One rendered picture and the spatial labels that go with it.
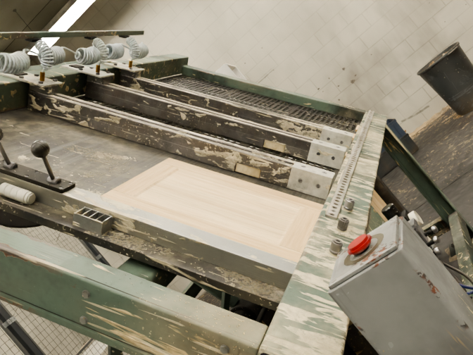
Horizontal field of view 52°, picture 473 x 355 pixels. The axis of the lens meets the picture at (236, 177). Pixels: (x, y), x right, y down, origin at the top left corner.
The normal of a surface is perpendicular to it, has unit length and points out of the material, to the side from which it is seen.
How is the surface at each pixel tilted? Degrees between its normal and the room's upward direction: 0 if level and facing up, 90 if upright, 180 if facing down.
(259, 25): 90
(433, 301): 90
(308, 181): 90
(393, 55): 90
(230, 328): 54
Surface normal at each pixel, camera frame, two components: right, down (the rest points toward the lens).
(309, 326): 0.19, -0.91
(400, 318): -0.32, 0.29
